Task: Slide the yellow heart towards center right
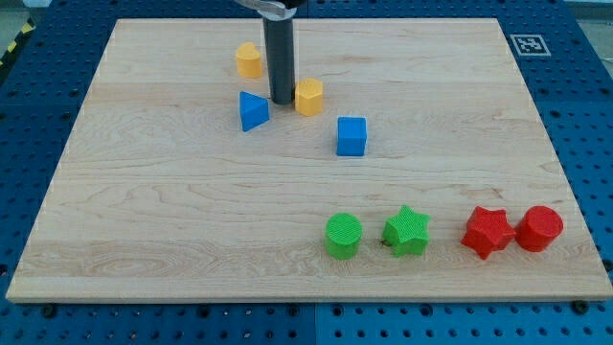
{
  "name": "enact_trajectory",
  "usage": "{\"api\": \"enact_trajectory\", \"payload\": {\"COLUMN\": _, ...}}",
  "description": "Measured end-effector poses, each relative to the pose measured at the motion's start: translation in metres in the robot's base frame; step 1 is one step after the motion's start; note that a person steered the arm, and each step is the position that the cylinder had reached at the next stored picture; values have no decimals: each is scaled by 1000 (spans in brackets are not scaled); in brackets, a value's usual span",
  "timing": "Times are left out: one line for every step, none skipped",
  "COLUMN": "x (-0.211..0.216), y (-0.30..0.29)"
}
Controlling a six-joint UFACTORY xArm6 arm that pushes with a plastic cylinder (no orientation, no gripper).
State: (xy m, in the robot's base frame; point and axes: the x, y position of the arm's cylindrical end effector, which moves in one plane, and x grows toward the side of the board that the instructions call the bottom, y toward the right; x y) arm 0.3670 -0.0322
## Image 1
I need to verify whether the blue cube block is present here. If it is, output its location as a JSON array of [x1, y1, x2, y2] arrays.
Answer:
[[336, 117, 367, 156]]

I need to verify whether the green cylinder block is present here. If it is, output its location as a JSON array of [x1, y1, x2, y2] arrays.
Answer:
[[325, 213, 363, 260]]

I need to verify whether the black bolt right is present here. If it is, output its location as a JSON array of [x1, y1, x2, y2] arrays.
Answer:
[[571, 300, 590, 315]]

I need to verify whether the red star block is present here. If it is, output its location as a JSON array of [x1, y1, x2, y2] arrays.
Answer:
[[461, 206, 516, 260]]

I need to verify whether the red cylinder block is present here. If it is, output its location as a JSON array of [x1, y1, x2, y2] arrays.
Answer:
[[515, 205, 564, 252]]

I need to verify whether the light wooden board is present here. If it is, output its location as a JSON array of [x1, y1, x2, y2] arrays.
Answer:
[[7, 18, 612, 304]]

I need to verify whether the blue triangle block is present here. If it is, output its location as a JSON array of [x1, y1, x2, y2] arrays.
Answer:
[[238, 91, 270, 131]]

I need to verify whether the black bolt left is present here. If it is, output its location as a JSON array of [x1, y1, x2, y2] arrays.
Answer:
[[40, 304, 57, 319]]

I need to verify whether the green star block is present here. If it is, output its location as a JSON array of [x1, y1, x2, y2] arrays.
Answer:
[[382, 205, 430, 257]]

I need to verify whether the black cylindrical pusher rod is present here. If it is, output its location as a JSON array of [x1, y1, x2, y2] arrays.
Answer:
[[262, 17, 295, 105]]

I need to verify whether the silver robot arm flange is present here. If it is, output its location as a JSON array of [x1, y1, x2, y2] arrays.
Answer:
[[235, 0, 307, 21]]

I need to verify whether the white fiducial marker tag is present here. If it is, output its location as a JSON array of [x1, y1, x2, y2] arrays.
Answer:
[[510, 34, 551, 57]]

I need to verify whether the yellow heart block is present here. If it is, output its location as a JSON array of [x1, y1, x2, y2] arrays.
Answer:
[[235, 41, 263, 79]]

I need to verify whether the black bolt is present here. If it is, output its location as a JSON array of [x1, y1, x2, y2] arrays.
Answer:
[[571, 300, 590, 315], [40, 304, 57, 319]]

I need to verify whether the yellow hexagon block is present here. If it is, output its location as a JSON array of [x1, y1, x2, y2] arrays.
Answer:
[[295, 78, 324, 116]]

